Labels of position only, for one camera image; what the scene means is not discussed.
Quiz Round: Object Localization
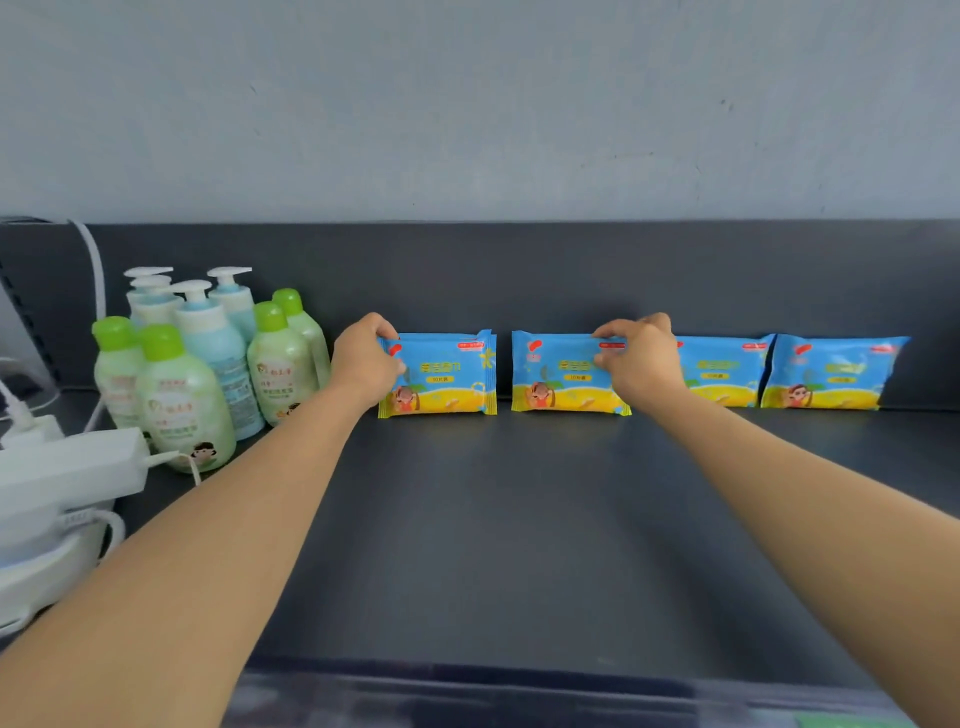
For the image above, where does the white wall cable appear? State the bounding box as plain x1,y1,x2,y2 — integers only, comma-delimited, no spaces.
67,219,108,435

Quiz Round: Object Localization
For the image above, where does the person's left forearm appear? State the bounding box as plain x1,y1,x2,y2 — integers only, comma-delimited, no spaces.
0,386,380,728

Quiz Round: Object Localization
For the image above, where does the dark grey store shelf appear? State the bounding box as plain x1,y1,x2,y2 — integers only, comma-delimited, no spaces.
0,218,960,728

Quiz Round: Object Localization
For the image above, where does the thick white cable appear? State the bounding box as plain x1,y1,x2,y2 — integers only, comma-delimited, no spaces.
59,508,127,562

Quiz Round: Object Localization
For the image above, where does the white plug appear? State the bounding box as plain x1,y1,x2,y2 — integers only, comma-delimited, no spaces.
0,374,67,451

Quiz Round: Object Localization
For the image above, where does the person's right forearm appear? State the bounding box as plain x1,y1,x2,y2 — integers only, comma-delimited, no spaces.
637,386,960,728

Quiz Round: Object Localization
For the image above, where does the person's right hand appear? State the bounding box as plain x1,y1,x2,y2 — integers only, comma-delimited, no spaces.
592,312,688,411

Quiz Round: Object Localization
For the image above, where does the blue yellow wet wipes pack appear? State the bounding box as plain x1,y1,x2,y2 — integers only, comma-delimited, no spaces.
377,329,499,420
759,333,913,412
671,333,776,410
511,329,633,418

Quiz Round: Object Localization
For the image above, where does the person's left hand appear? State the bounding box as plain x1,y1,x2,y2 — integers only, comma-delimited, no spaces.
328,311,410,414

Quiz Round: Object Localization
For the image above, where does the white power adapter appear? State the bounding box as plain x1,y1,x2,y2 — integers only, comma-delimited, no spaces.
0,427,153,543

